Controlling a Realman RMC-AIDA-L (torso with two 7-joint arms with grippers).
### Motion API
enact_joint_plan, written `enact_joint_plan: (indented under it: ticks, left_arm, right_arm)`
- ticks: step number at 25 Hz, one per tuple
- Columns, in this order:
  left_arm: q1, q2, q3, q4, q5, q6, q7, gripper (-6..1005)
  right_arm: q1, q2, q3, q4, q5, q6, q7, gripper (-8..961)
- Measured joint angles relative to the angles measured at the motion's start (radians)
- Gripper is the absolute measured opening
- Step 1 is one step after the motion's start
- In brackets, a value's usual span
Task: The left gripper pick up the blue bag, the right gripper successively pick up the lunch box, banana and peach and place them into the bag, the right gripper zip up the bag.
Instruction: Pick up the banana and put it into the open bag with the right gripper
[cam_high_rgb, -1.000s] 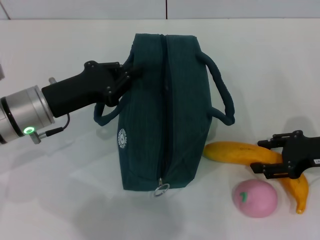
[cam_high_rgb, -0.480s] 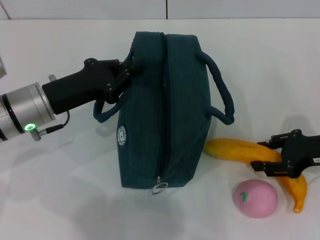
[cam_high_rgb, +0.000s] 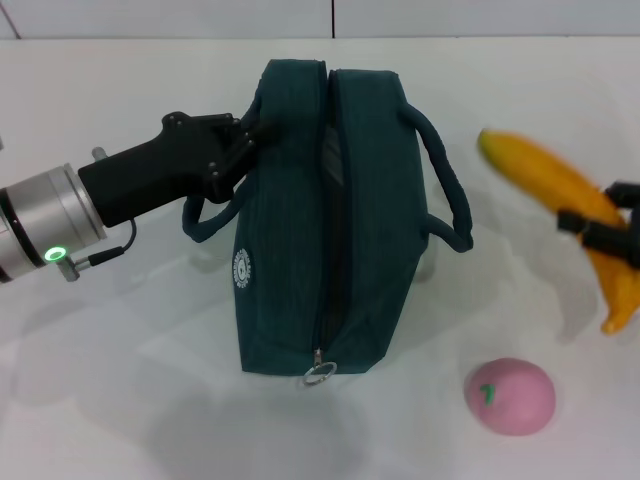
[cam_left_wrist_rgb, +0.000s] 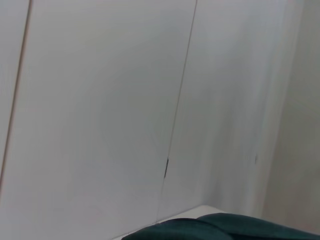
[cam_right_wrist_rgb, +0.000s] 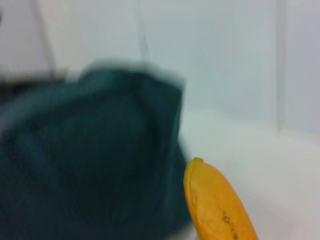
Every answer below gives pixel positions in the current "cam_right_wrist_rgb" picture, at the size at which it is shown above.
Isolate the dark teal zippered lunch bag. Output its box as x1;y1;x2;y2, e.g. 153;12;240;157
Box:
0;58;198;240

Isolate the yellow banana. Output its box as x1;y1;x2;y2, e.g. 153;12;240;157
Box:
183;157;260;240

